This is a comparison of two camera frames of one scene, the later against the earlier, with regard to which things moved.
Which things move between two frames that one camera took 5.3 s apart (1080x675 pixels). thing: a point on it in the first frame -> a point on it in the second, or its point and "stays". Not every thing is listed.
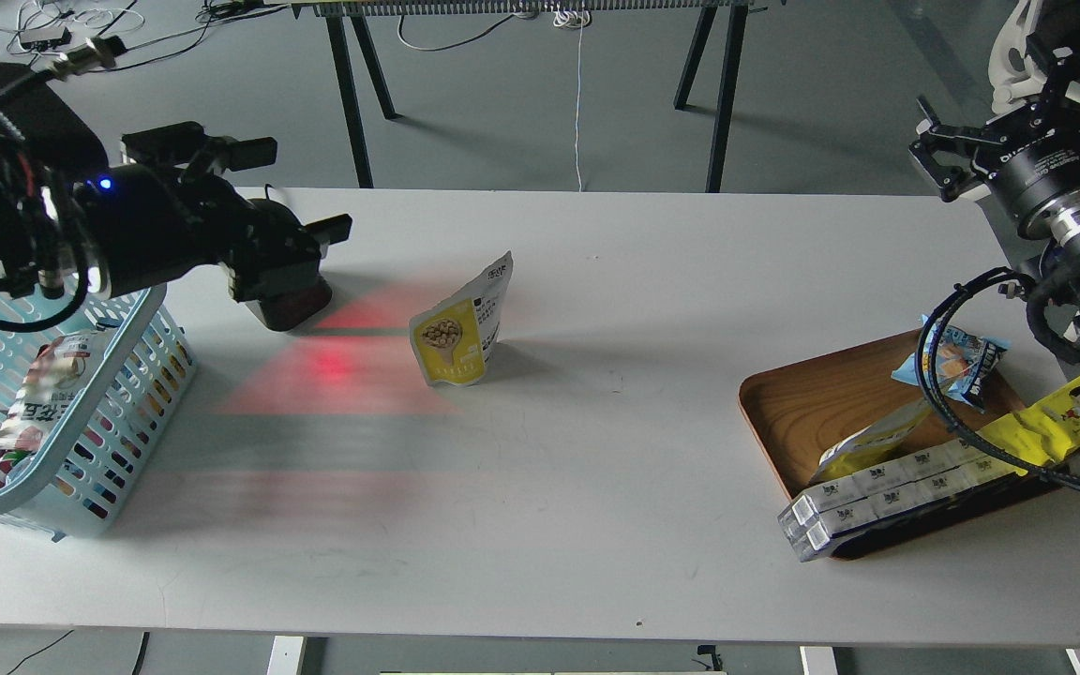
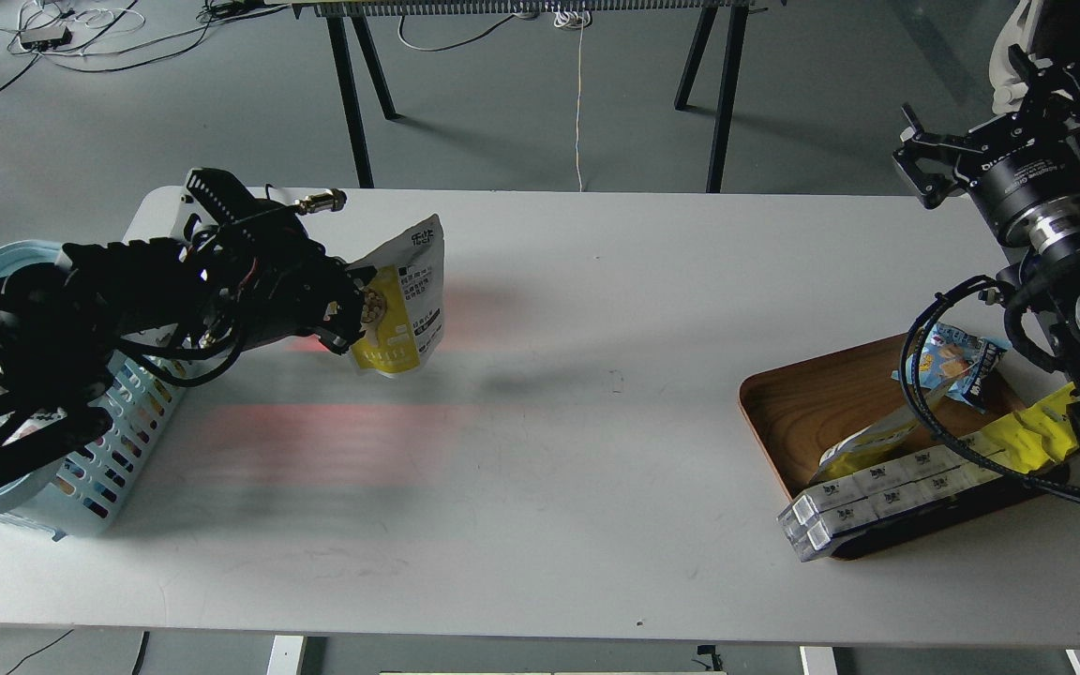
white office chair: x=1012 y=71 stays
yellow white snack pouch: x=454 y=340 -> x=403 y=313
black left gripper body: x=153 y=225 -> x=256 y=269
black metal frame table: x=349 y=30 stays
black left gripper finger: x=186 y=143 -> x=344 y=302
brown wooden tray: x=801 y=409 stays
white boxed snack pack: x=909 y=483 stays
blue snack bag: x=962 y=363 stays
